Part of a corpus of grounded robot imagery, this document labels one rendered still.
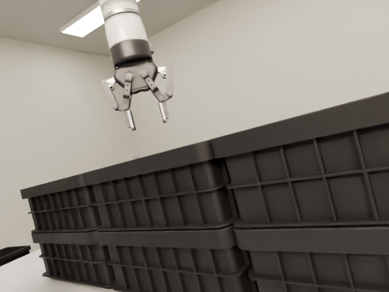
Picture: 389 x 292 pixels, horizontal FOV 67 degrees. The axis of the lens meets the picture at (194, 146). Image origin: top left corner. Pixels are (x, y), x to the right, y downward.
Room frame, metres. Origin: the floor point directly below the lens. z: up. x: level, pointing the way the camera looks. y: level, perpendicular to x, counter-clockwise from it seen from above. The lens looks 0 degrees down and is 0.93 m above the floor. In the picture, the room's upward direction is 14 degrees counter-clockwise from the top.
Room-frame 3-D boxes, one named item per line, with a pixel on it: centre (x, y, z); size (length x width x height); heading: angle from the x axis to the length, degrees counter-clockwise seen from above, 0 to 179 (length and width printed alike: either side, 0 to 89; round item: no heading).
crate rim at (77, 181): (0.79, 0.21, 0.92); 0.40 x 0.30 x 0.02; 141
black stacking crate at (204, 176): (0.60, -0.02, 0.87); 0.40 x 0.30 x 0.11; 141
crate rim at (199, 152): (0.60, -0.02, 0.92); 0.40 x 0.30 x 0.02; 141
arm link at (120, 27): (0.59, 0.08, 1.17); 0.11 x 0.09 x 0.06; 5
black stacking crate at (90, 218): (0.79, 0.21, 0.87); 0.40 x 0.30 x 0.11; 141
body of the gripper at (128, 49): (0.57, 0.07, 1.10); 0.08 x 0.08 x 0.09
